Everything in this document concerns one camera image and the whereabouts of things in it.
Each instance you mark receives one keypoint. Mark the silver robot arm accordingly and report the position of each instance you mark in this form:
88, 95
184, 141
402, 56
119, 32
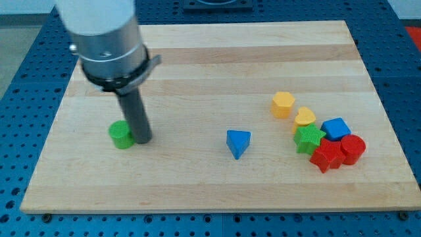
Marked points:
106, 37

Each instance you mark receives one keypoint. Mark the blue triangle block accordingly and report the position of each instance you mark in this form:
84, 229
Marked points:
238, 141

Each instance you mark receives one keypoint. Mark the wooden board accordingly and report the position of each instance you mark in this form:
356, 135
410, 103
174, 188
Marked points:
214, 78

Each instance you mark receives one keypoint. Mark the yellow hexagon block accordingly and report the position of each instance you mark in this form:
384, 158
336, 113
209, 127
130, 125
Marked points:
282, 104

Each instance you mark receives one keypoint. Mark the dark grey pointer rod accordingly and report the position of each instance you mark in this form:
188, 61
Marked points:
135, 115

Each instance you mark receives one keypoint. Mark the green cylinder block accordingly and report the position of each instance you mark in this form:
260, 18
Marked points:
121, 135

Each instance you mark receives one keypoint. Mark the yellow heart block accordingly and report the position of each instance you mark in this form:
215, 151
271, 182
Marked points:
304, 117

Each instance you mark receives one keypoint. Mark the green star block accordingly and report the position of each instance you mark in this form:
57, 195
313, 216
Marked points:
308, 138

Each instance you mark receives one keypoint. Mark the red star block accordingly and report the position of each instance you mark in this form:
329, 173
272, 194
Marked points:
328, 155

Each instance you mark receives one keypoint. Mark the blue cube block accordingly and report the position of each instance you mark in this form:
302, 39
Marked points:
335, 129

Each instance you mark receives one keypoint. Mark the red cylinder block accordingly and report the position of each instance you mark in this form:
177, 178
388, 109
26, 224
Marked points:
353, 147

